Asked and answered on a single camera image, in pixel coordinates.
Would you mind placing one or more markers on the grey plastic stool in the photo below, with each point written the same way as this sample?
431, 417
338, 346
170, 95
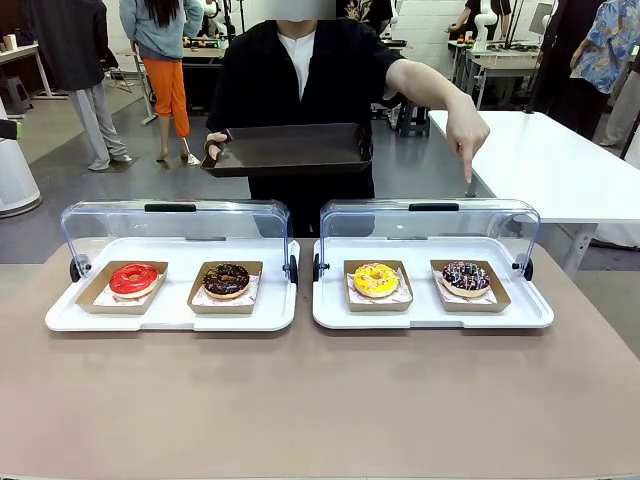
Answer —
17, 95

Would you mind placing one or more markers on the red glazed donut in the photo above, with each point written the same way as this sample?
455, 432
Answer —
122, 285
90, 300

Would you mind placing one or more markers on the person's right hand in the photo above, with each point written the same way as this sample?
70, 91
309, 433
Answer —
212, 152

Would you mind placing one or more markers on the background grey workbench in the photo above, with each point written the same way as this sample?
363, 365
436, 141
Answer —
505, 62

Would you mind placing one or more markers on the bystander dark coat grey trousers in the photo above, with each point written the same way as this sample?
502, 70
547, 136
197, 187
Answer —
75, 50

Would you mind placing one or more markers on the large white table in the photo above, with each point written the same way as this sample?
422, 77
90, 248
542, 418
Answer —
550, 165

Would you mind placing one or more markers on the person's left forearm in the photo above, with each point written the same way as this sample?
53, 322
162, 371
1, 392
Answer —
425, 80

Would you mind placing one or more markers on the chocolate donut with nuts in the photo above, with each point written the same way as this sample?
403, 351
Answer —
215, 287
200, 307

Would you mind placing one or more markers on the collaborator in black shirt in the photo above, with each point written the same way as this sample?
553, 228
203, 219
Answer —
260, 75

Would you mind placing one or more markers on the yellow sprinkled donut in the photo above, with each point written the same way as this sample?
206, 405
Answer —
362, 285

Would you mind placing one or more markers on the dark brown serving tray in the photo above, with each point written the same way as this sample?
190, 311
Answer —
290, 150

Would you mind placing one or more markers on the clear hinged display lid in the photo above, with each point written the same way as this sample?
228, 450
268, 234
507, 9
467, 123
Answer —
100, 207
500, 206

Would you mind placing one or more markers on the black stool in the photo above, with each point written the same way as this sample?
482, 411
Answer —
414, 117

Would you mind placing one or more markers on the bystander in long black clothes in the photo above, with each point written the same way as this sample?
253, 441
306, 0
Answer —
560, 75

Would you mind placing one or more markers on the person's left hand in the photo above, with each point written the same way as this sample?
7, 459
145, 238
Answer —
470, 125

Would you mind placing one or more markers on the white display tray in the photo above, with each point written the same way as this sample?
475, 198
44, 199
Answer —
422, 300
180, 280

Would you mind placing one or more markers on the bystander in black print tee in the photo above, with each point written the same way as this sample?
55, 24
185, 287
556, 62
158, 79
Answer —
367, 12

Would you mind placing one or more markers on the bystander in blue floral shirt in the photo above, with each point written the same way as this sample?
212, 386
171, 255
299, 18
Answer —
610, 50

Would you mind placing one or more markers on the white printed paper liner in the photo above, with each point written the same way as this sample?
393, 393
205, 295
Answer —
404, 295
102, 299
487, 298
252, 292

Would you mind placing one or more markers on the white desk with small items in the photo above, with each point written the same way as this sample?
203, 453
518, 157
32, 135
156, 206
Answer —
20, 50

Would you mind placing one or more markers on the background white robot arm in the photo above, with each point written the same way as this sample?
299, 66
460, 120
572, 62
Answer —
482, 25

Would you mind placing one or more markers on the chocolate donut purple white sprinkles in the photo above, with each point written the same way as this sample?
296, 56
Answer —
452, 282

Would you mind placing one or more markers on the bystander in orange trousers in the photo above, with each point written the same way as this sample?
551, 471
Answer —
167, 90

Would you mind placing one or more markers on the yellow glazed donut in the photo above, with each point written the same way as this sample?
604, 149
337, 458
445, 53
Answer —
375, 306

